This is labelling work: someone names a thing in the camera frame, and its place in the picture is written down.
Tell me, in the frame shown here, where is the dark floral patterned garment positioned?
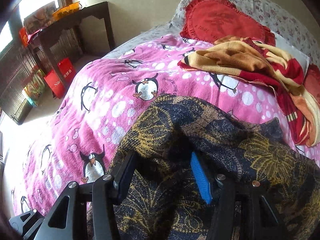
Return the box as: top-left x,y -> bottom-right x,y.
86,94 -> 320,240

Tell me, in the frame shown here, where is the pink penguin bedspread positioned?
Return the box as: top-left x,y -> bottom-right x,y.
7,34 -> 319,215

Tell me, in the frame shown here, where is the colourful printed bag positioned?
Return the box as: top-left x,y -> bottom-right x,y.
22,69 -> 46,107

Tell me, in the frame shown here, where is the red gift bag lower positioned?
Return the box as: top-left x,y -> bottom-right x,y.
44,70 -> 65,99

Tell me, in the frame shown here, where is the red gift bag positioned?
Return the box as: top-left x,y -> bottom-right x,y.
44,70 -> 65,99
57,57 -> 76,85

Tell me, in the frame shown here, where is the red heart cushion right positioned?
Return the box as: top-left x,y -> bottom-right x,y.
303,64 -> 320,101

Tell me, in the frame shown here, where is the red heart cushion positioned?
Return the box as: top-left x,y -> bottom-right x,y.
180,0 -> 276,46
303,64 -> 320,101

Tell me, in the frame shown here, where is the red gift bag upper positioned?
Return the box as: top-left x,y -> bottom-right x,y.
57,57 -> 76,85

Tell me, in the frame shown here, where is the red tan striped blanket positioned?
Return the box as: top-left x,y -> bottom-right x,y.
178,36 -> 319,147

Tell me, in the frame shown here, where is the dark wooden cabinet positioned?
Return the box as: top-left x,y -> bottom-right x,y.
0,41 -> 36,125

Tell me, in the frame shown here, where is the white pillow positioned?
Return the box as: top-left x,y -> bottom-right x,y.
271,31 -> 310,77

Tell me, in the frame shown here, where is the red box on table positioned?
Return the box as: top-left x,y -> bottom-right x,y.
19,27 -> 29,47

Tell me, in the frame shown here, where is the floral white bed sheet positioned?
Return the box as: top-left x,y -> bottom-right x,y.
103,0 -> 319,66

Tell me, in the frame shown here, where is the red heart cushion left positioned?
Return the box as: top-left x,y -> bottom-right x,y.
180,0 -> 276,46

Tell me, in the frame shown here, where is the dark wooden side table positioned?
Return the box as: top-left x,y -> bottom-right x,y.
30,1 -> 116,88

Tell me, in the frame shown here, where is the framed picture on table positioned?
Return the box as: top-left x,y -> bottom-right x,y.
23,1 -> 57,35

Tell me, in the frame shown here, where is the orange plastic basket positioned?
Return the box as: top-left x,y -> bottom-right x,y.
53,2 -> 82,21

